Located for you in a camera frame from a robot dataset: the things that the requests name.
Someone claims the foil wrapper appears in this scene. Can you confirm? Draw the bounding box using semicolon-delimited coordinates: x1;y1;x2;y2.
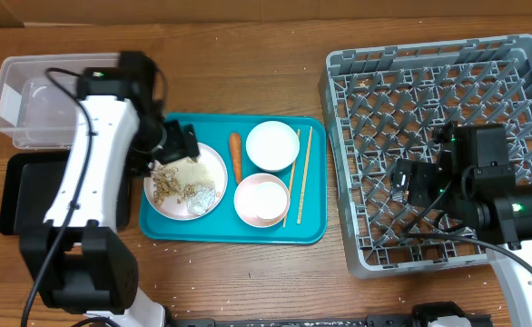
187;186;216;216

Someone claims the white bowl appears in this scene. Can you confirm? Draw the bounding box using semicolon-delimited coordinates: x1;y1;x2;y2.
245;121;300;173

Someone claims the pink bowl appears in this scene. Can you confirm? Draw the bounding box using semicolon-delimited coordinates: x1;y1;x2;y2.
233;173;289;228

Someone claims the wooden chopstick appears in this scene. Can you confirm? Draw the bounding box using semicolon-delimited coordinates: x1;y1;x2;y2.
283;128;300;228
297;126;313;225

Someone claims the white paper cup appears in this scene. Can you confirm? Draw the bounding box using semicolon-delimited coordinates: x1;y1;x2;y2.
254;182;288;220

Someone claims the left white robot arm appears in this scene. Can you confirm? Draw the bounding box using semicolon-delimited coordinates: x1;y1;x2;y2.
19;51;200;326

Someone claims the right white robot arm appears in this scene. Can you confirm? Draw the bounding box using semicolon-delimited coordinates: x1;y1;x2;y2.
389;123;532;326

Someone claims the grey dishwasher rack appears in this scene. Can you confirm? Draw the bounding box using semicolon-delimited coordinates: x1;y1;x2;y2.
320;35;532;279

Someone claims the pile of white rice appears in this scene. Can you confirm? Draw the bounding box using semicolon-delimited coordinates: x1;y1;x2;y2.
172;158;215;190

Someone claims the pink plate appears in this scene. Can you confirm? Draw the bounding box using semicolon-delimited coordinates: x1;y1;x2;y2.
143;143;228;221

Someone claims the pile of peanut shells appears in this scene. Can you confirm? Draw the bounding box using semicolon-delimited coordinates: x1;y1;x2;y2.
151;164;185;206

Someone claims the orange carrot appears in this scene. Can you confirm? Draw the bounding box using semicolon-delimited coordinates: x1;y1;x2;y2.
229;133;242;184

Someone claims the teal plastic tray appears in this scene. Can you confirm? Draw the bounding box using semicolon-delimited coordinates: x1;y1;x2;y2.
139;113;328;244

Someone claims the clear plastic storage bin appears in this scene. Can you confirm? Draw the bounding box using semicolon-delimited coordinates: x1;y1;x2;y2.
0;53;119;149

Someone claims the black plastic bin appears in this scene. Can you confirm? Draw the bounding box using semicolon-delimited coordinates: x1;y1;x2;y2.
0;152;131;236

